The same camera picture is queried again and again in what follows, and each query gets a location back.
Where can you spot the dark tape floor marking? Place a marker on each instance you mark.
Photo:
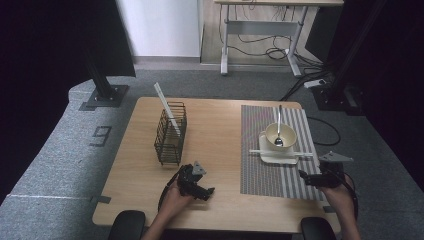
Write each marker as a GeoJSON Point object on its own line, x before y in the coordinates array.
{"type": "Point", "coordinates": [107, 131]}

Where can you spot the black stand with square base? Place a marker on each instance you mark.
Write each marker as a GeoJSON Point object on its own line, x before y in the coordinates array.
{"type": "Point", "coordinates": [106, 95]}

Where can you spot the black stand with dark base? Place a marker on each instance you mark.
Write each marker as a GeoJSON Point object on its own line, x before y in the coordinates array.
{"type": "Point", "coordinates": [333, 100]}

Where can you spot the black curtain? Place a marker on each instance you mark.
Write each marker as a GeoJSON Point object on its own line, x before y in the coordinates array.
{"type": "Point", "coordinates": [33, 66]}
{"type": "Point", "coordinates": [400, 83]}

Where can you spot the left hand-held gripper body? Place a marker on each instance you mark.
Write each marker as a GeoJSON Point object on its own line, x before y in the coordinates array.
{"type": "Point", "coordinates": [188, 182]}

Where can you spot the long white flat stick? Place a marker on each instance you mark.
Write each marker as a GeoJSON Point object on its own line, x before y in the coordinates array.
{"type": "Point", "coordinates": [163, 100]}

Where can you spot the person's left hand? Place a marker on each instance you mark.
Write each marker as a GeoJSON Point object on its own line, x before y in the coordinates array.
{"type": "Point", "coordinates": [173, 204]}

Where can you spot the white chopstick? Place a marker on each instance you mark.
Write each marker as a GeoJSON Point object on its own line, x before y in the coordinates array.
{"type": "Point", "coordinates": [305, 154]}
{"type": "Point", "coordinates": [255, 151]}

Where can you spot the white power strip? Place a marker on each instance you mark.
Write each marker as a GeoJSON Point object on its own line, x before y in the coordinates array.
{"type": "Point", "coordinates": [315, 83]}

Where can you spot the white-legged desk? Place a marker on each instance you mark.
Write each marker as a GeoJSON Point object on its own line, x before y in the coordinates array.
{"type": "Point", "coordinates": [260, 27]}

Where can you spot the cream cup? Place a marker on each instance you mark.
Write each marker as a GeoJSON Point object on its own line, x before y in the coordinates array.
{"type": "Point", "coordinates": [290, 136]}

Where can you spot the person's right hand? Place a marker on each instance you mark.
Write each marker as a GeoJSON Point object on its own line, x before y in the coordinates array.
{"type": "Point", "coordinates": [340, 198]}

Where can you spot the metal spoon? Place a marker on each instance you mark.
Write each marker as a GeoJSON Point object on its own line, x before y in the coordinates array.
{"type": "Point", "coordinates": [278, 141]}

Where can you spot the white square saucer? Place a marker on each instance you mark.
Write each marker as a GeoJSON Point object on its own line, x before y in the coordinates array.
{"type": "Point", "coordinates": [280, 160]}

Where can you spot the grey striped placemat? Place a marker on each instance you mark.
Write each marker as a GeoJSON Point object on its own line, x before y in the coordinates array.
{"type": "Point", "coordinates": [253, 173]}

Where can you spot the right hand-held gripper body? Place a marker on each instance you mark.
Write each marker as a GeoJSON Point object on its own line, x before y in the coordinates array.
{"type": "Point", "coordinates": [331, 176]}

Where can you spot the grey tape strip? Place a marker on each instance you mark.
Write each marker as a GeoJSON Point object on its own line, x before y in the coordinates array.
{"type": "Point", "coordinates": [101, 199]}
{"type": "Point", "coordinates": [328, 209]}

